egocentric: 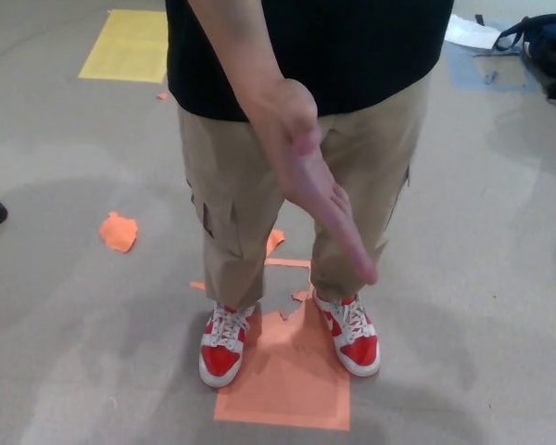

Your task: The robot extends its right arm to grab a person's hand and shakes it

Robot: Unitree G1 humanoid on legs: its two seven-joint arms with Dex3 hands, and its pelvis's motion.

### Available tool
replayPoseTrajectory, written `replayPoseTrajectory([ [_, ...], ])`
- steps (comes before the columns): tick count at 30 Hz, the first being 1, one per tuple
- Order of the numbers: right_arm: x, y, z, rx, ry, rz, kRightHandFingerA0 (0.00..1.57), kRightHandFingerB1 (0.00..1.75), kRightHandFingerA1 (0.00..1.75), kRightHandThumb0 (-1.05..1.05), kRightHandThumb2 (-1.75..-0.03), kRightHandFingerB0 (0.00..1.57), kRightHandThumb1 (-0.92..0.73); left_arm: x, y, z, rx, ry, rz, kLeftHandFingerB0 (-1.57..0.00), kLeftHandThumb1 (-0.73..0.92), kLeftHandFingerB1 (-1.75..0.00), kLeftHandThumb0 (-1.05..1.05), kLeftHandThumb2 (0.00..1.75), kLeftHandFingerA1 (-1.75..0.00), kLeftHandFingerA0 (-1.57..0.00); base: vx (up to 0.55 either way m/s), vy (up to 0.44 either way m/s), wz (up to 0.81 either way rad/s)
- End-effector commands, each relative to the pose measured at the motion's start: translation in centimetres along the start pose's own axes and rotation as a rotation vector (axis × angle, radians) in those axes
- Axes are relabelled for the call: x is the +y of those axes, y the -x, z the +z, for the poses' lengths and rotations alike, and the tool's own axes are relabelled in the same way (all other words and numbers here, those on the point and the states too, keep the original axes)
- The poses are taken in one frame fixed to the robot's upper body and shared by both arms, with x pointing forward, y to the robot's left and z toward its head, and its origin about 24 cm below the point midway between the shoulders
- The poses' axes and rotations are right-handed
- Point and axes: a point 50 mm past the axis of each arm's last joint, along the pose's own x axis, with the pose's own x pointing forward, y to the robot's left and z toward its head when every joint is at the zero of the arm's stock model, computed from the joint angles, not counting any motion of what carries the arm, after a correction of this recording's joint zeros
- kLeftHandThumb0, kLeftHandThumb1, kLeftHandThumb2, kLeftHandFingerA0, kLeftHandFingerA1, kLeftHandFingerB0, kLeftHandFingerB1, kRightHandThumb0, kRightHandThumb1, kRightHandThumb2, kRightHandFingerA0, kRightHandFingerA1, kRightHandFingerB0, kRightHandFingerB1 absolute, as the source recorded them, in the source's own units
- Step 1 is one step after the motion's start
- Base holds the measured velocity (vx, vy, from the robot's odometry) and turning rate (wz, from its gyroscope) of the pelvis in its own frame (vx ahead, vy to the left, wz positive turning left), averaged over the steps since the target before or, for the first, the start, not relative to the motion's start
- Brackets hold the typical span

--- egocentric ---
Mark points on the person's right hand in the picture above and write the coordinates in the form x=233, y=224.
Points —
x=301, y=181

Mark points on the person's right forearm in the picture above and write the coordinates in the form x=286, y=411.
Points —
x=218, y=46

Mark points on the curled orange paper scrap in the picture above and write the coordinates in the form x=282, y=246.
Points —
x=275, y=241

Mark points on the khaki cargo pants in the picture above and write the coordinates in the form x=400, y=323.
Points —
x=234, y=185

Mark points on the torn orange tape shred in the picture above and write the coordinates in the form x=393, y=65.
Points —
x=301, y=295

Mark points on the black t-shirt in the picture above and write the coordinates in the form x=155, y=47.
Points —
x=352, y=46

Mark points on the thin orange tape sliver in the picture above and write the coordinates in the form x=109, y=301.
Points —
x=197, y=285

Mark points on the tiny orange paper scrap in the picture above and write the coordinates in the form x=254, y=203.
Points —
x=162, y=95

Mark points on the red white left sneaker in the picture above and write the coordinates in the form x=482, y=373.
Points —
x=357, y=347

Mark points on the red white sneaker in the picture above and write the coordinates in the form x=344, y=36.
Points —
x=220, y=357
x=357, y=347

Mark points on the large crumpled orange paper scrap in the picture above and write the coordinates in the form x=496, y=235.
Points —
x=118, y=232

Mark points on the red white right sneaker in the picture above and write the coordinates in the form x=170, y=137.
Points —
x=220, y=357

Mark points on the blue tape floor square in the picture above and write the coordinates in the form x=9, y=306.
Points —
x=463, y=69

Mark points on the orange square floor marker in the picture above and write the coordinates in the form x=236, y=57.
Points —
x=287, y=385

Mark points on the yellow rectangular floor marker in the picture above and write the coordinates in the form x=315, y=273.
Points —
x=125, y=46

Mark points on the white paper sheet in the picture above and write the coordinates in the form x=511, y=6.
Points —
x=468, y=32

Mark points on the dark blue backpack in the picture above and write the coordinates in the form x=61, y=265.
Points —
x=551, y=41

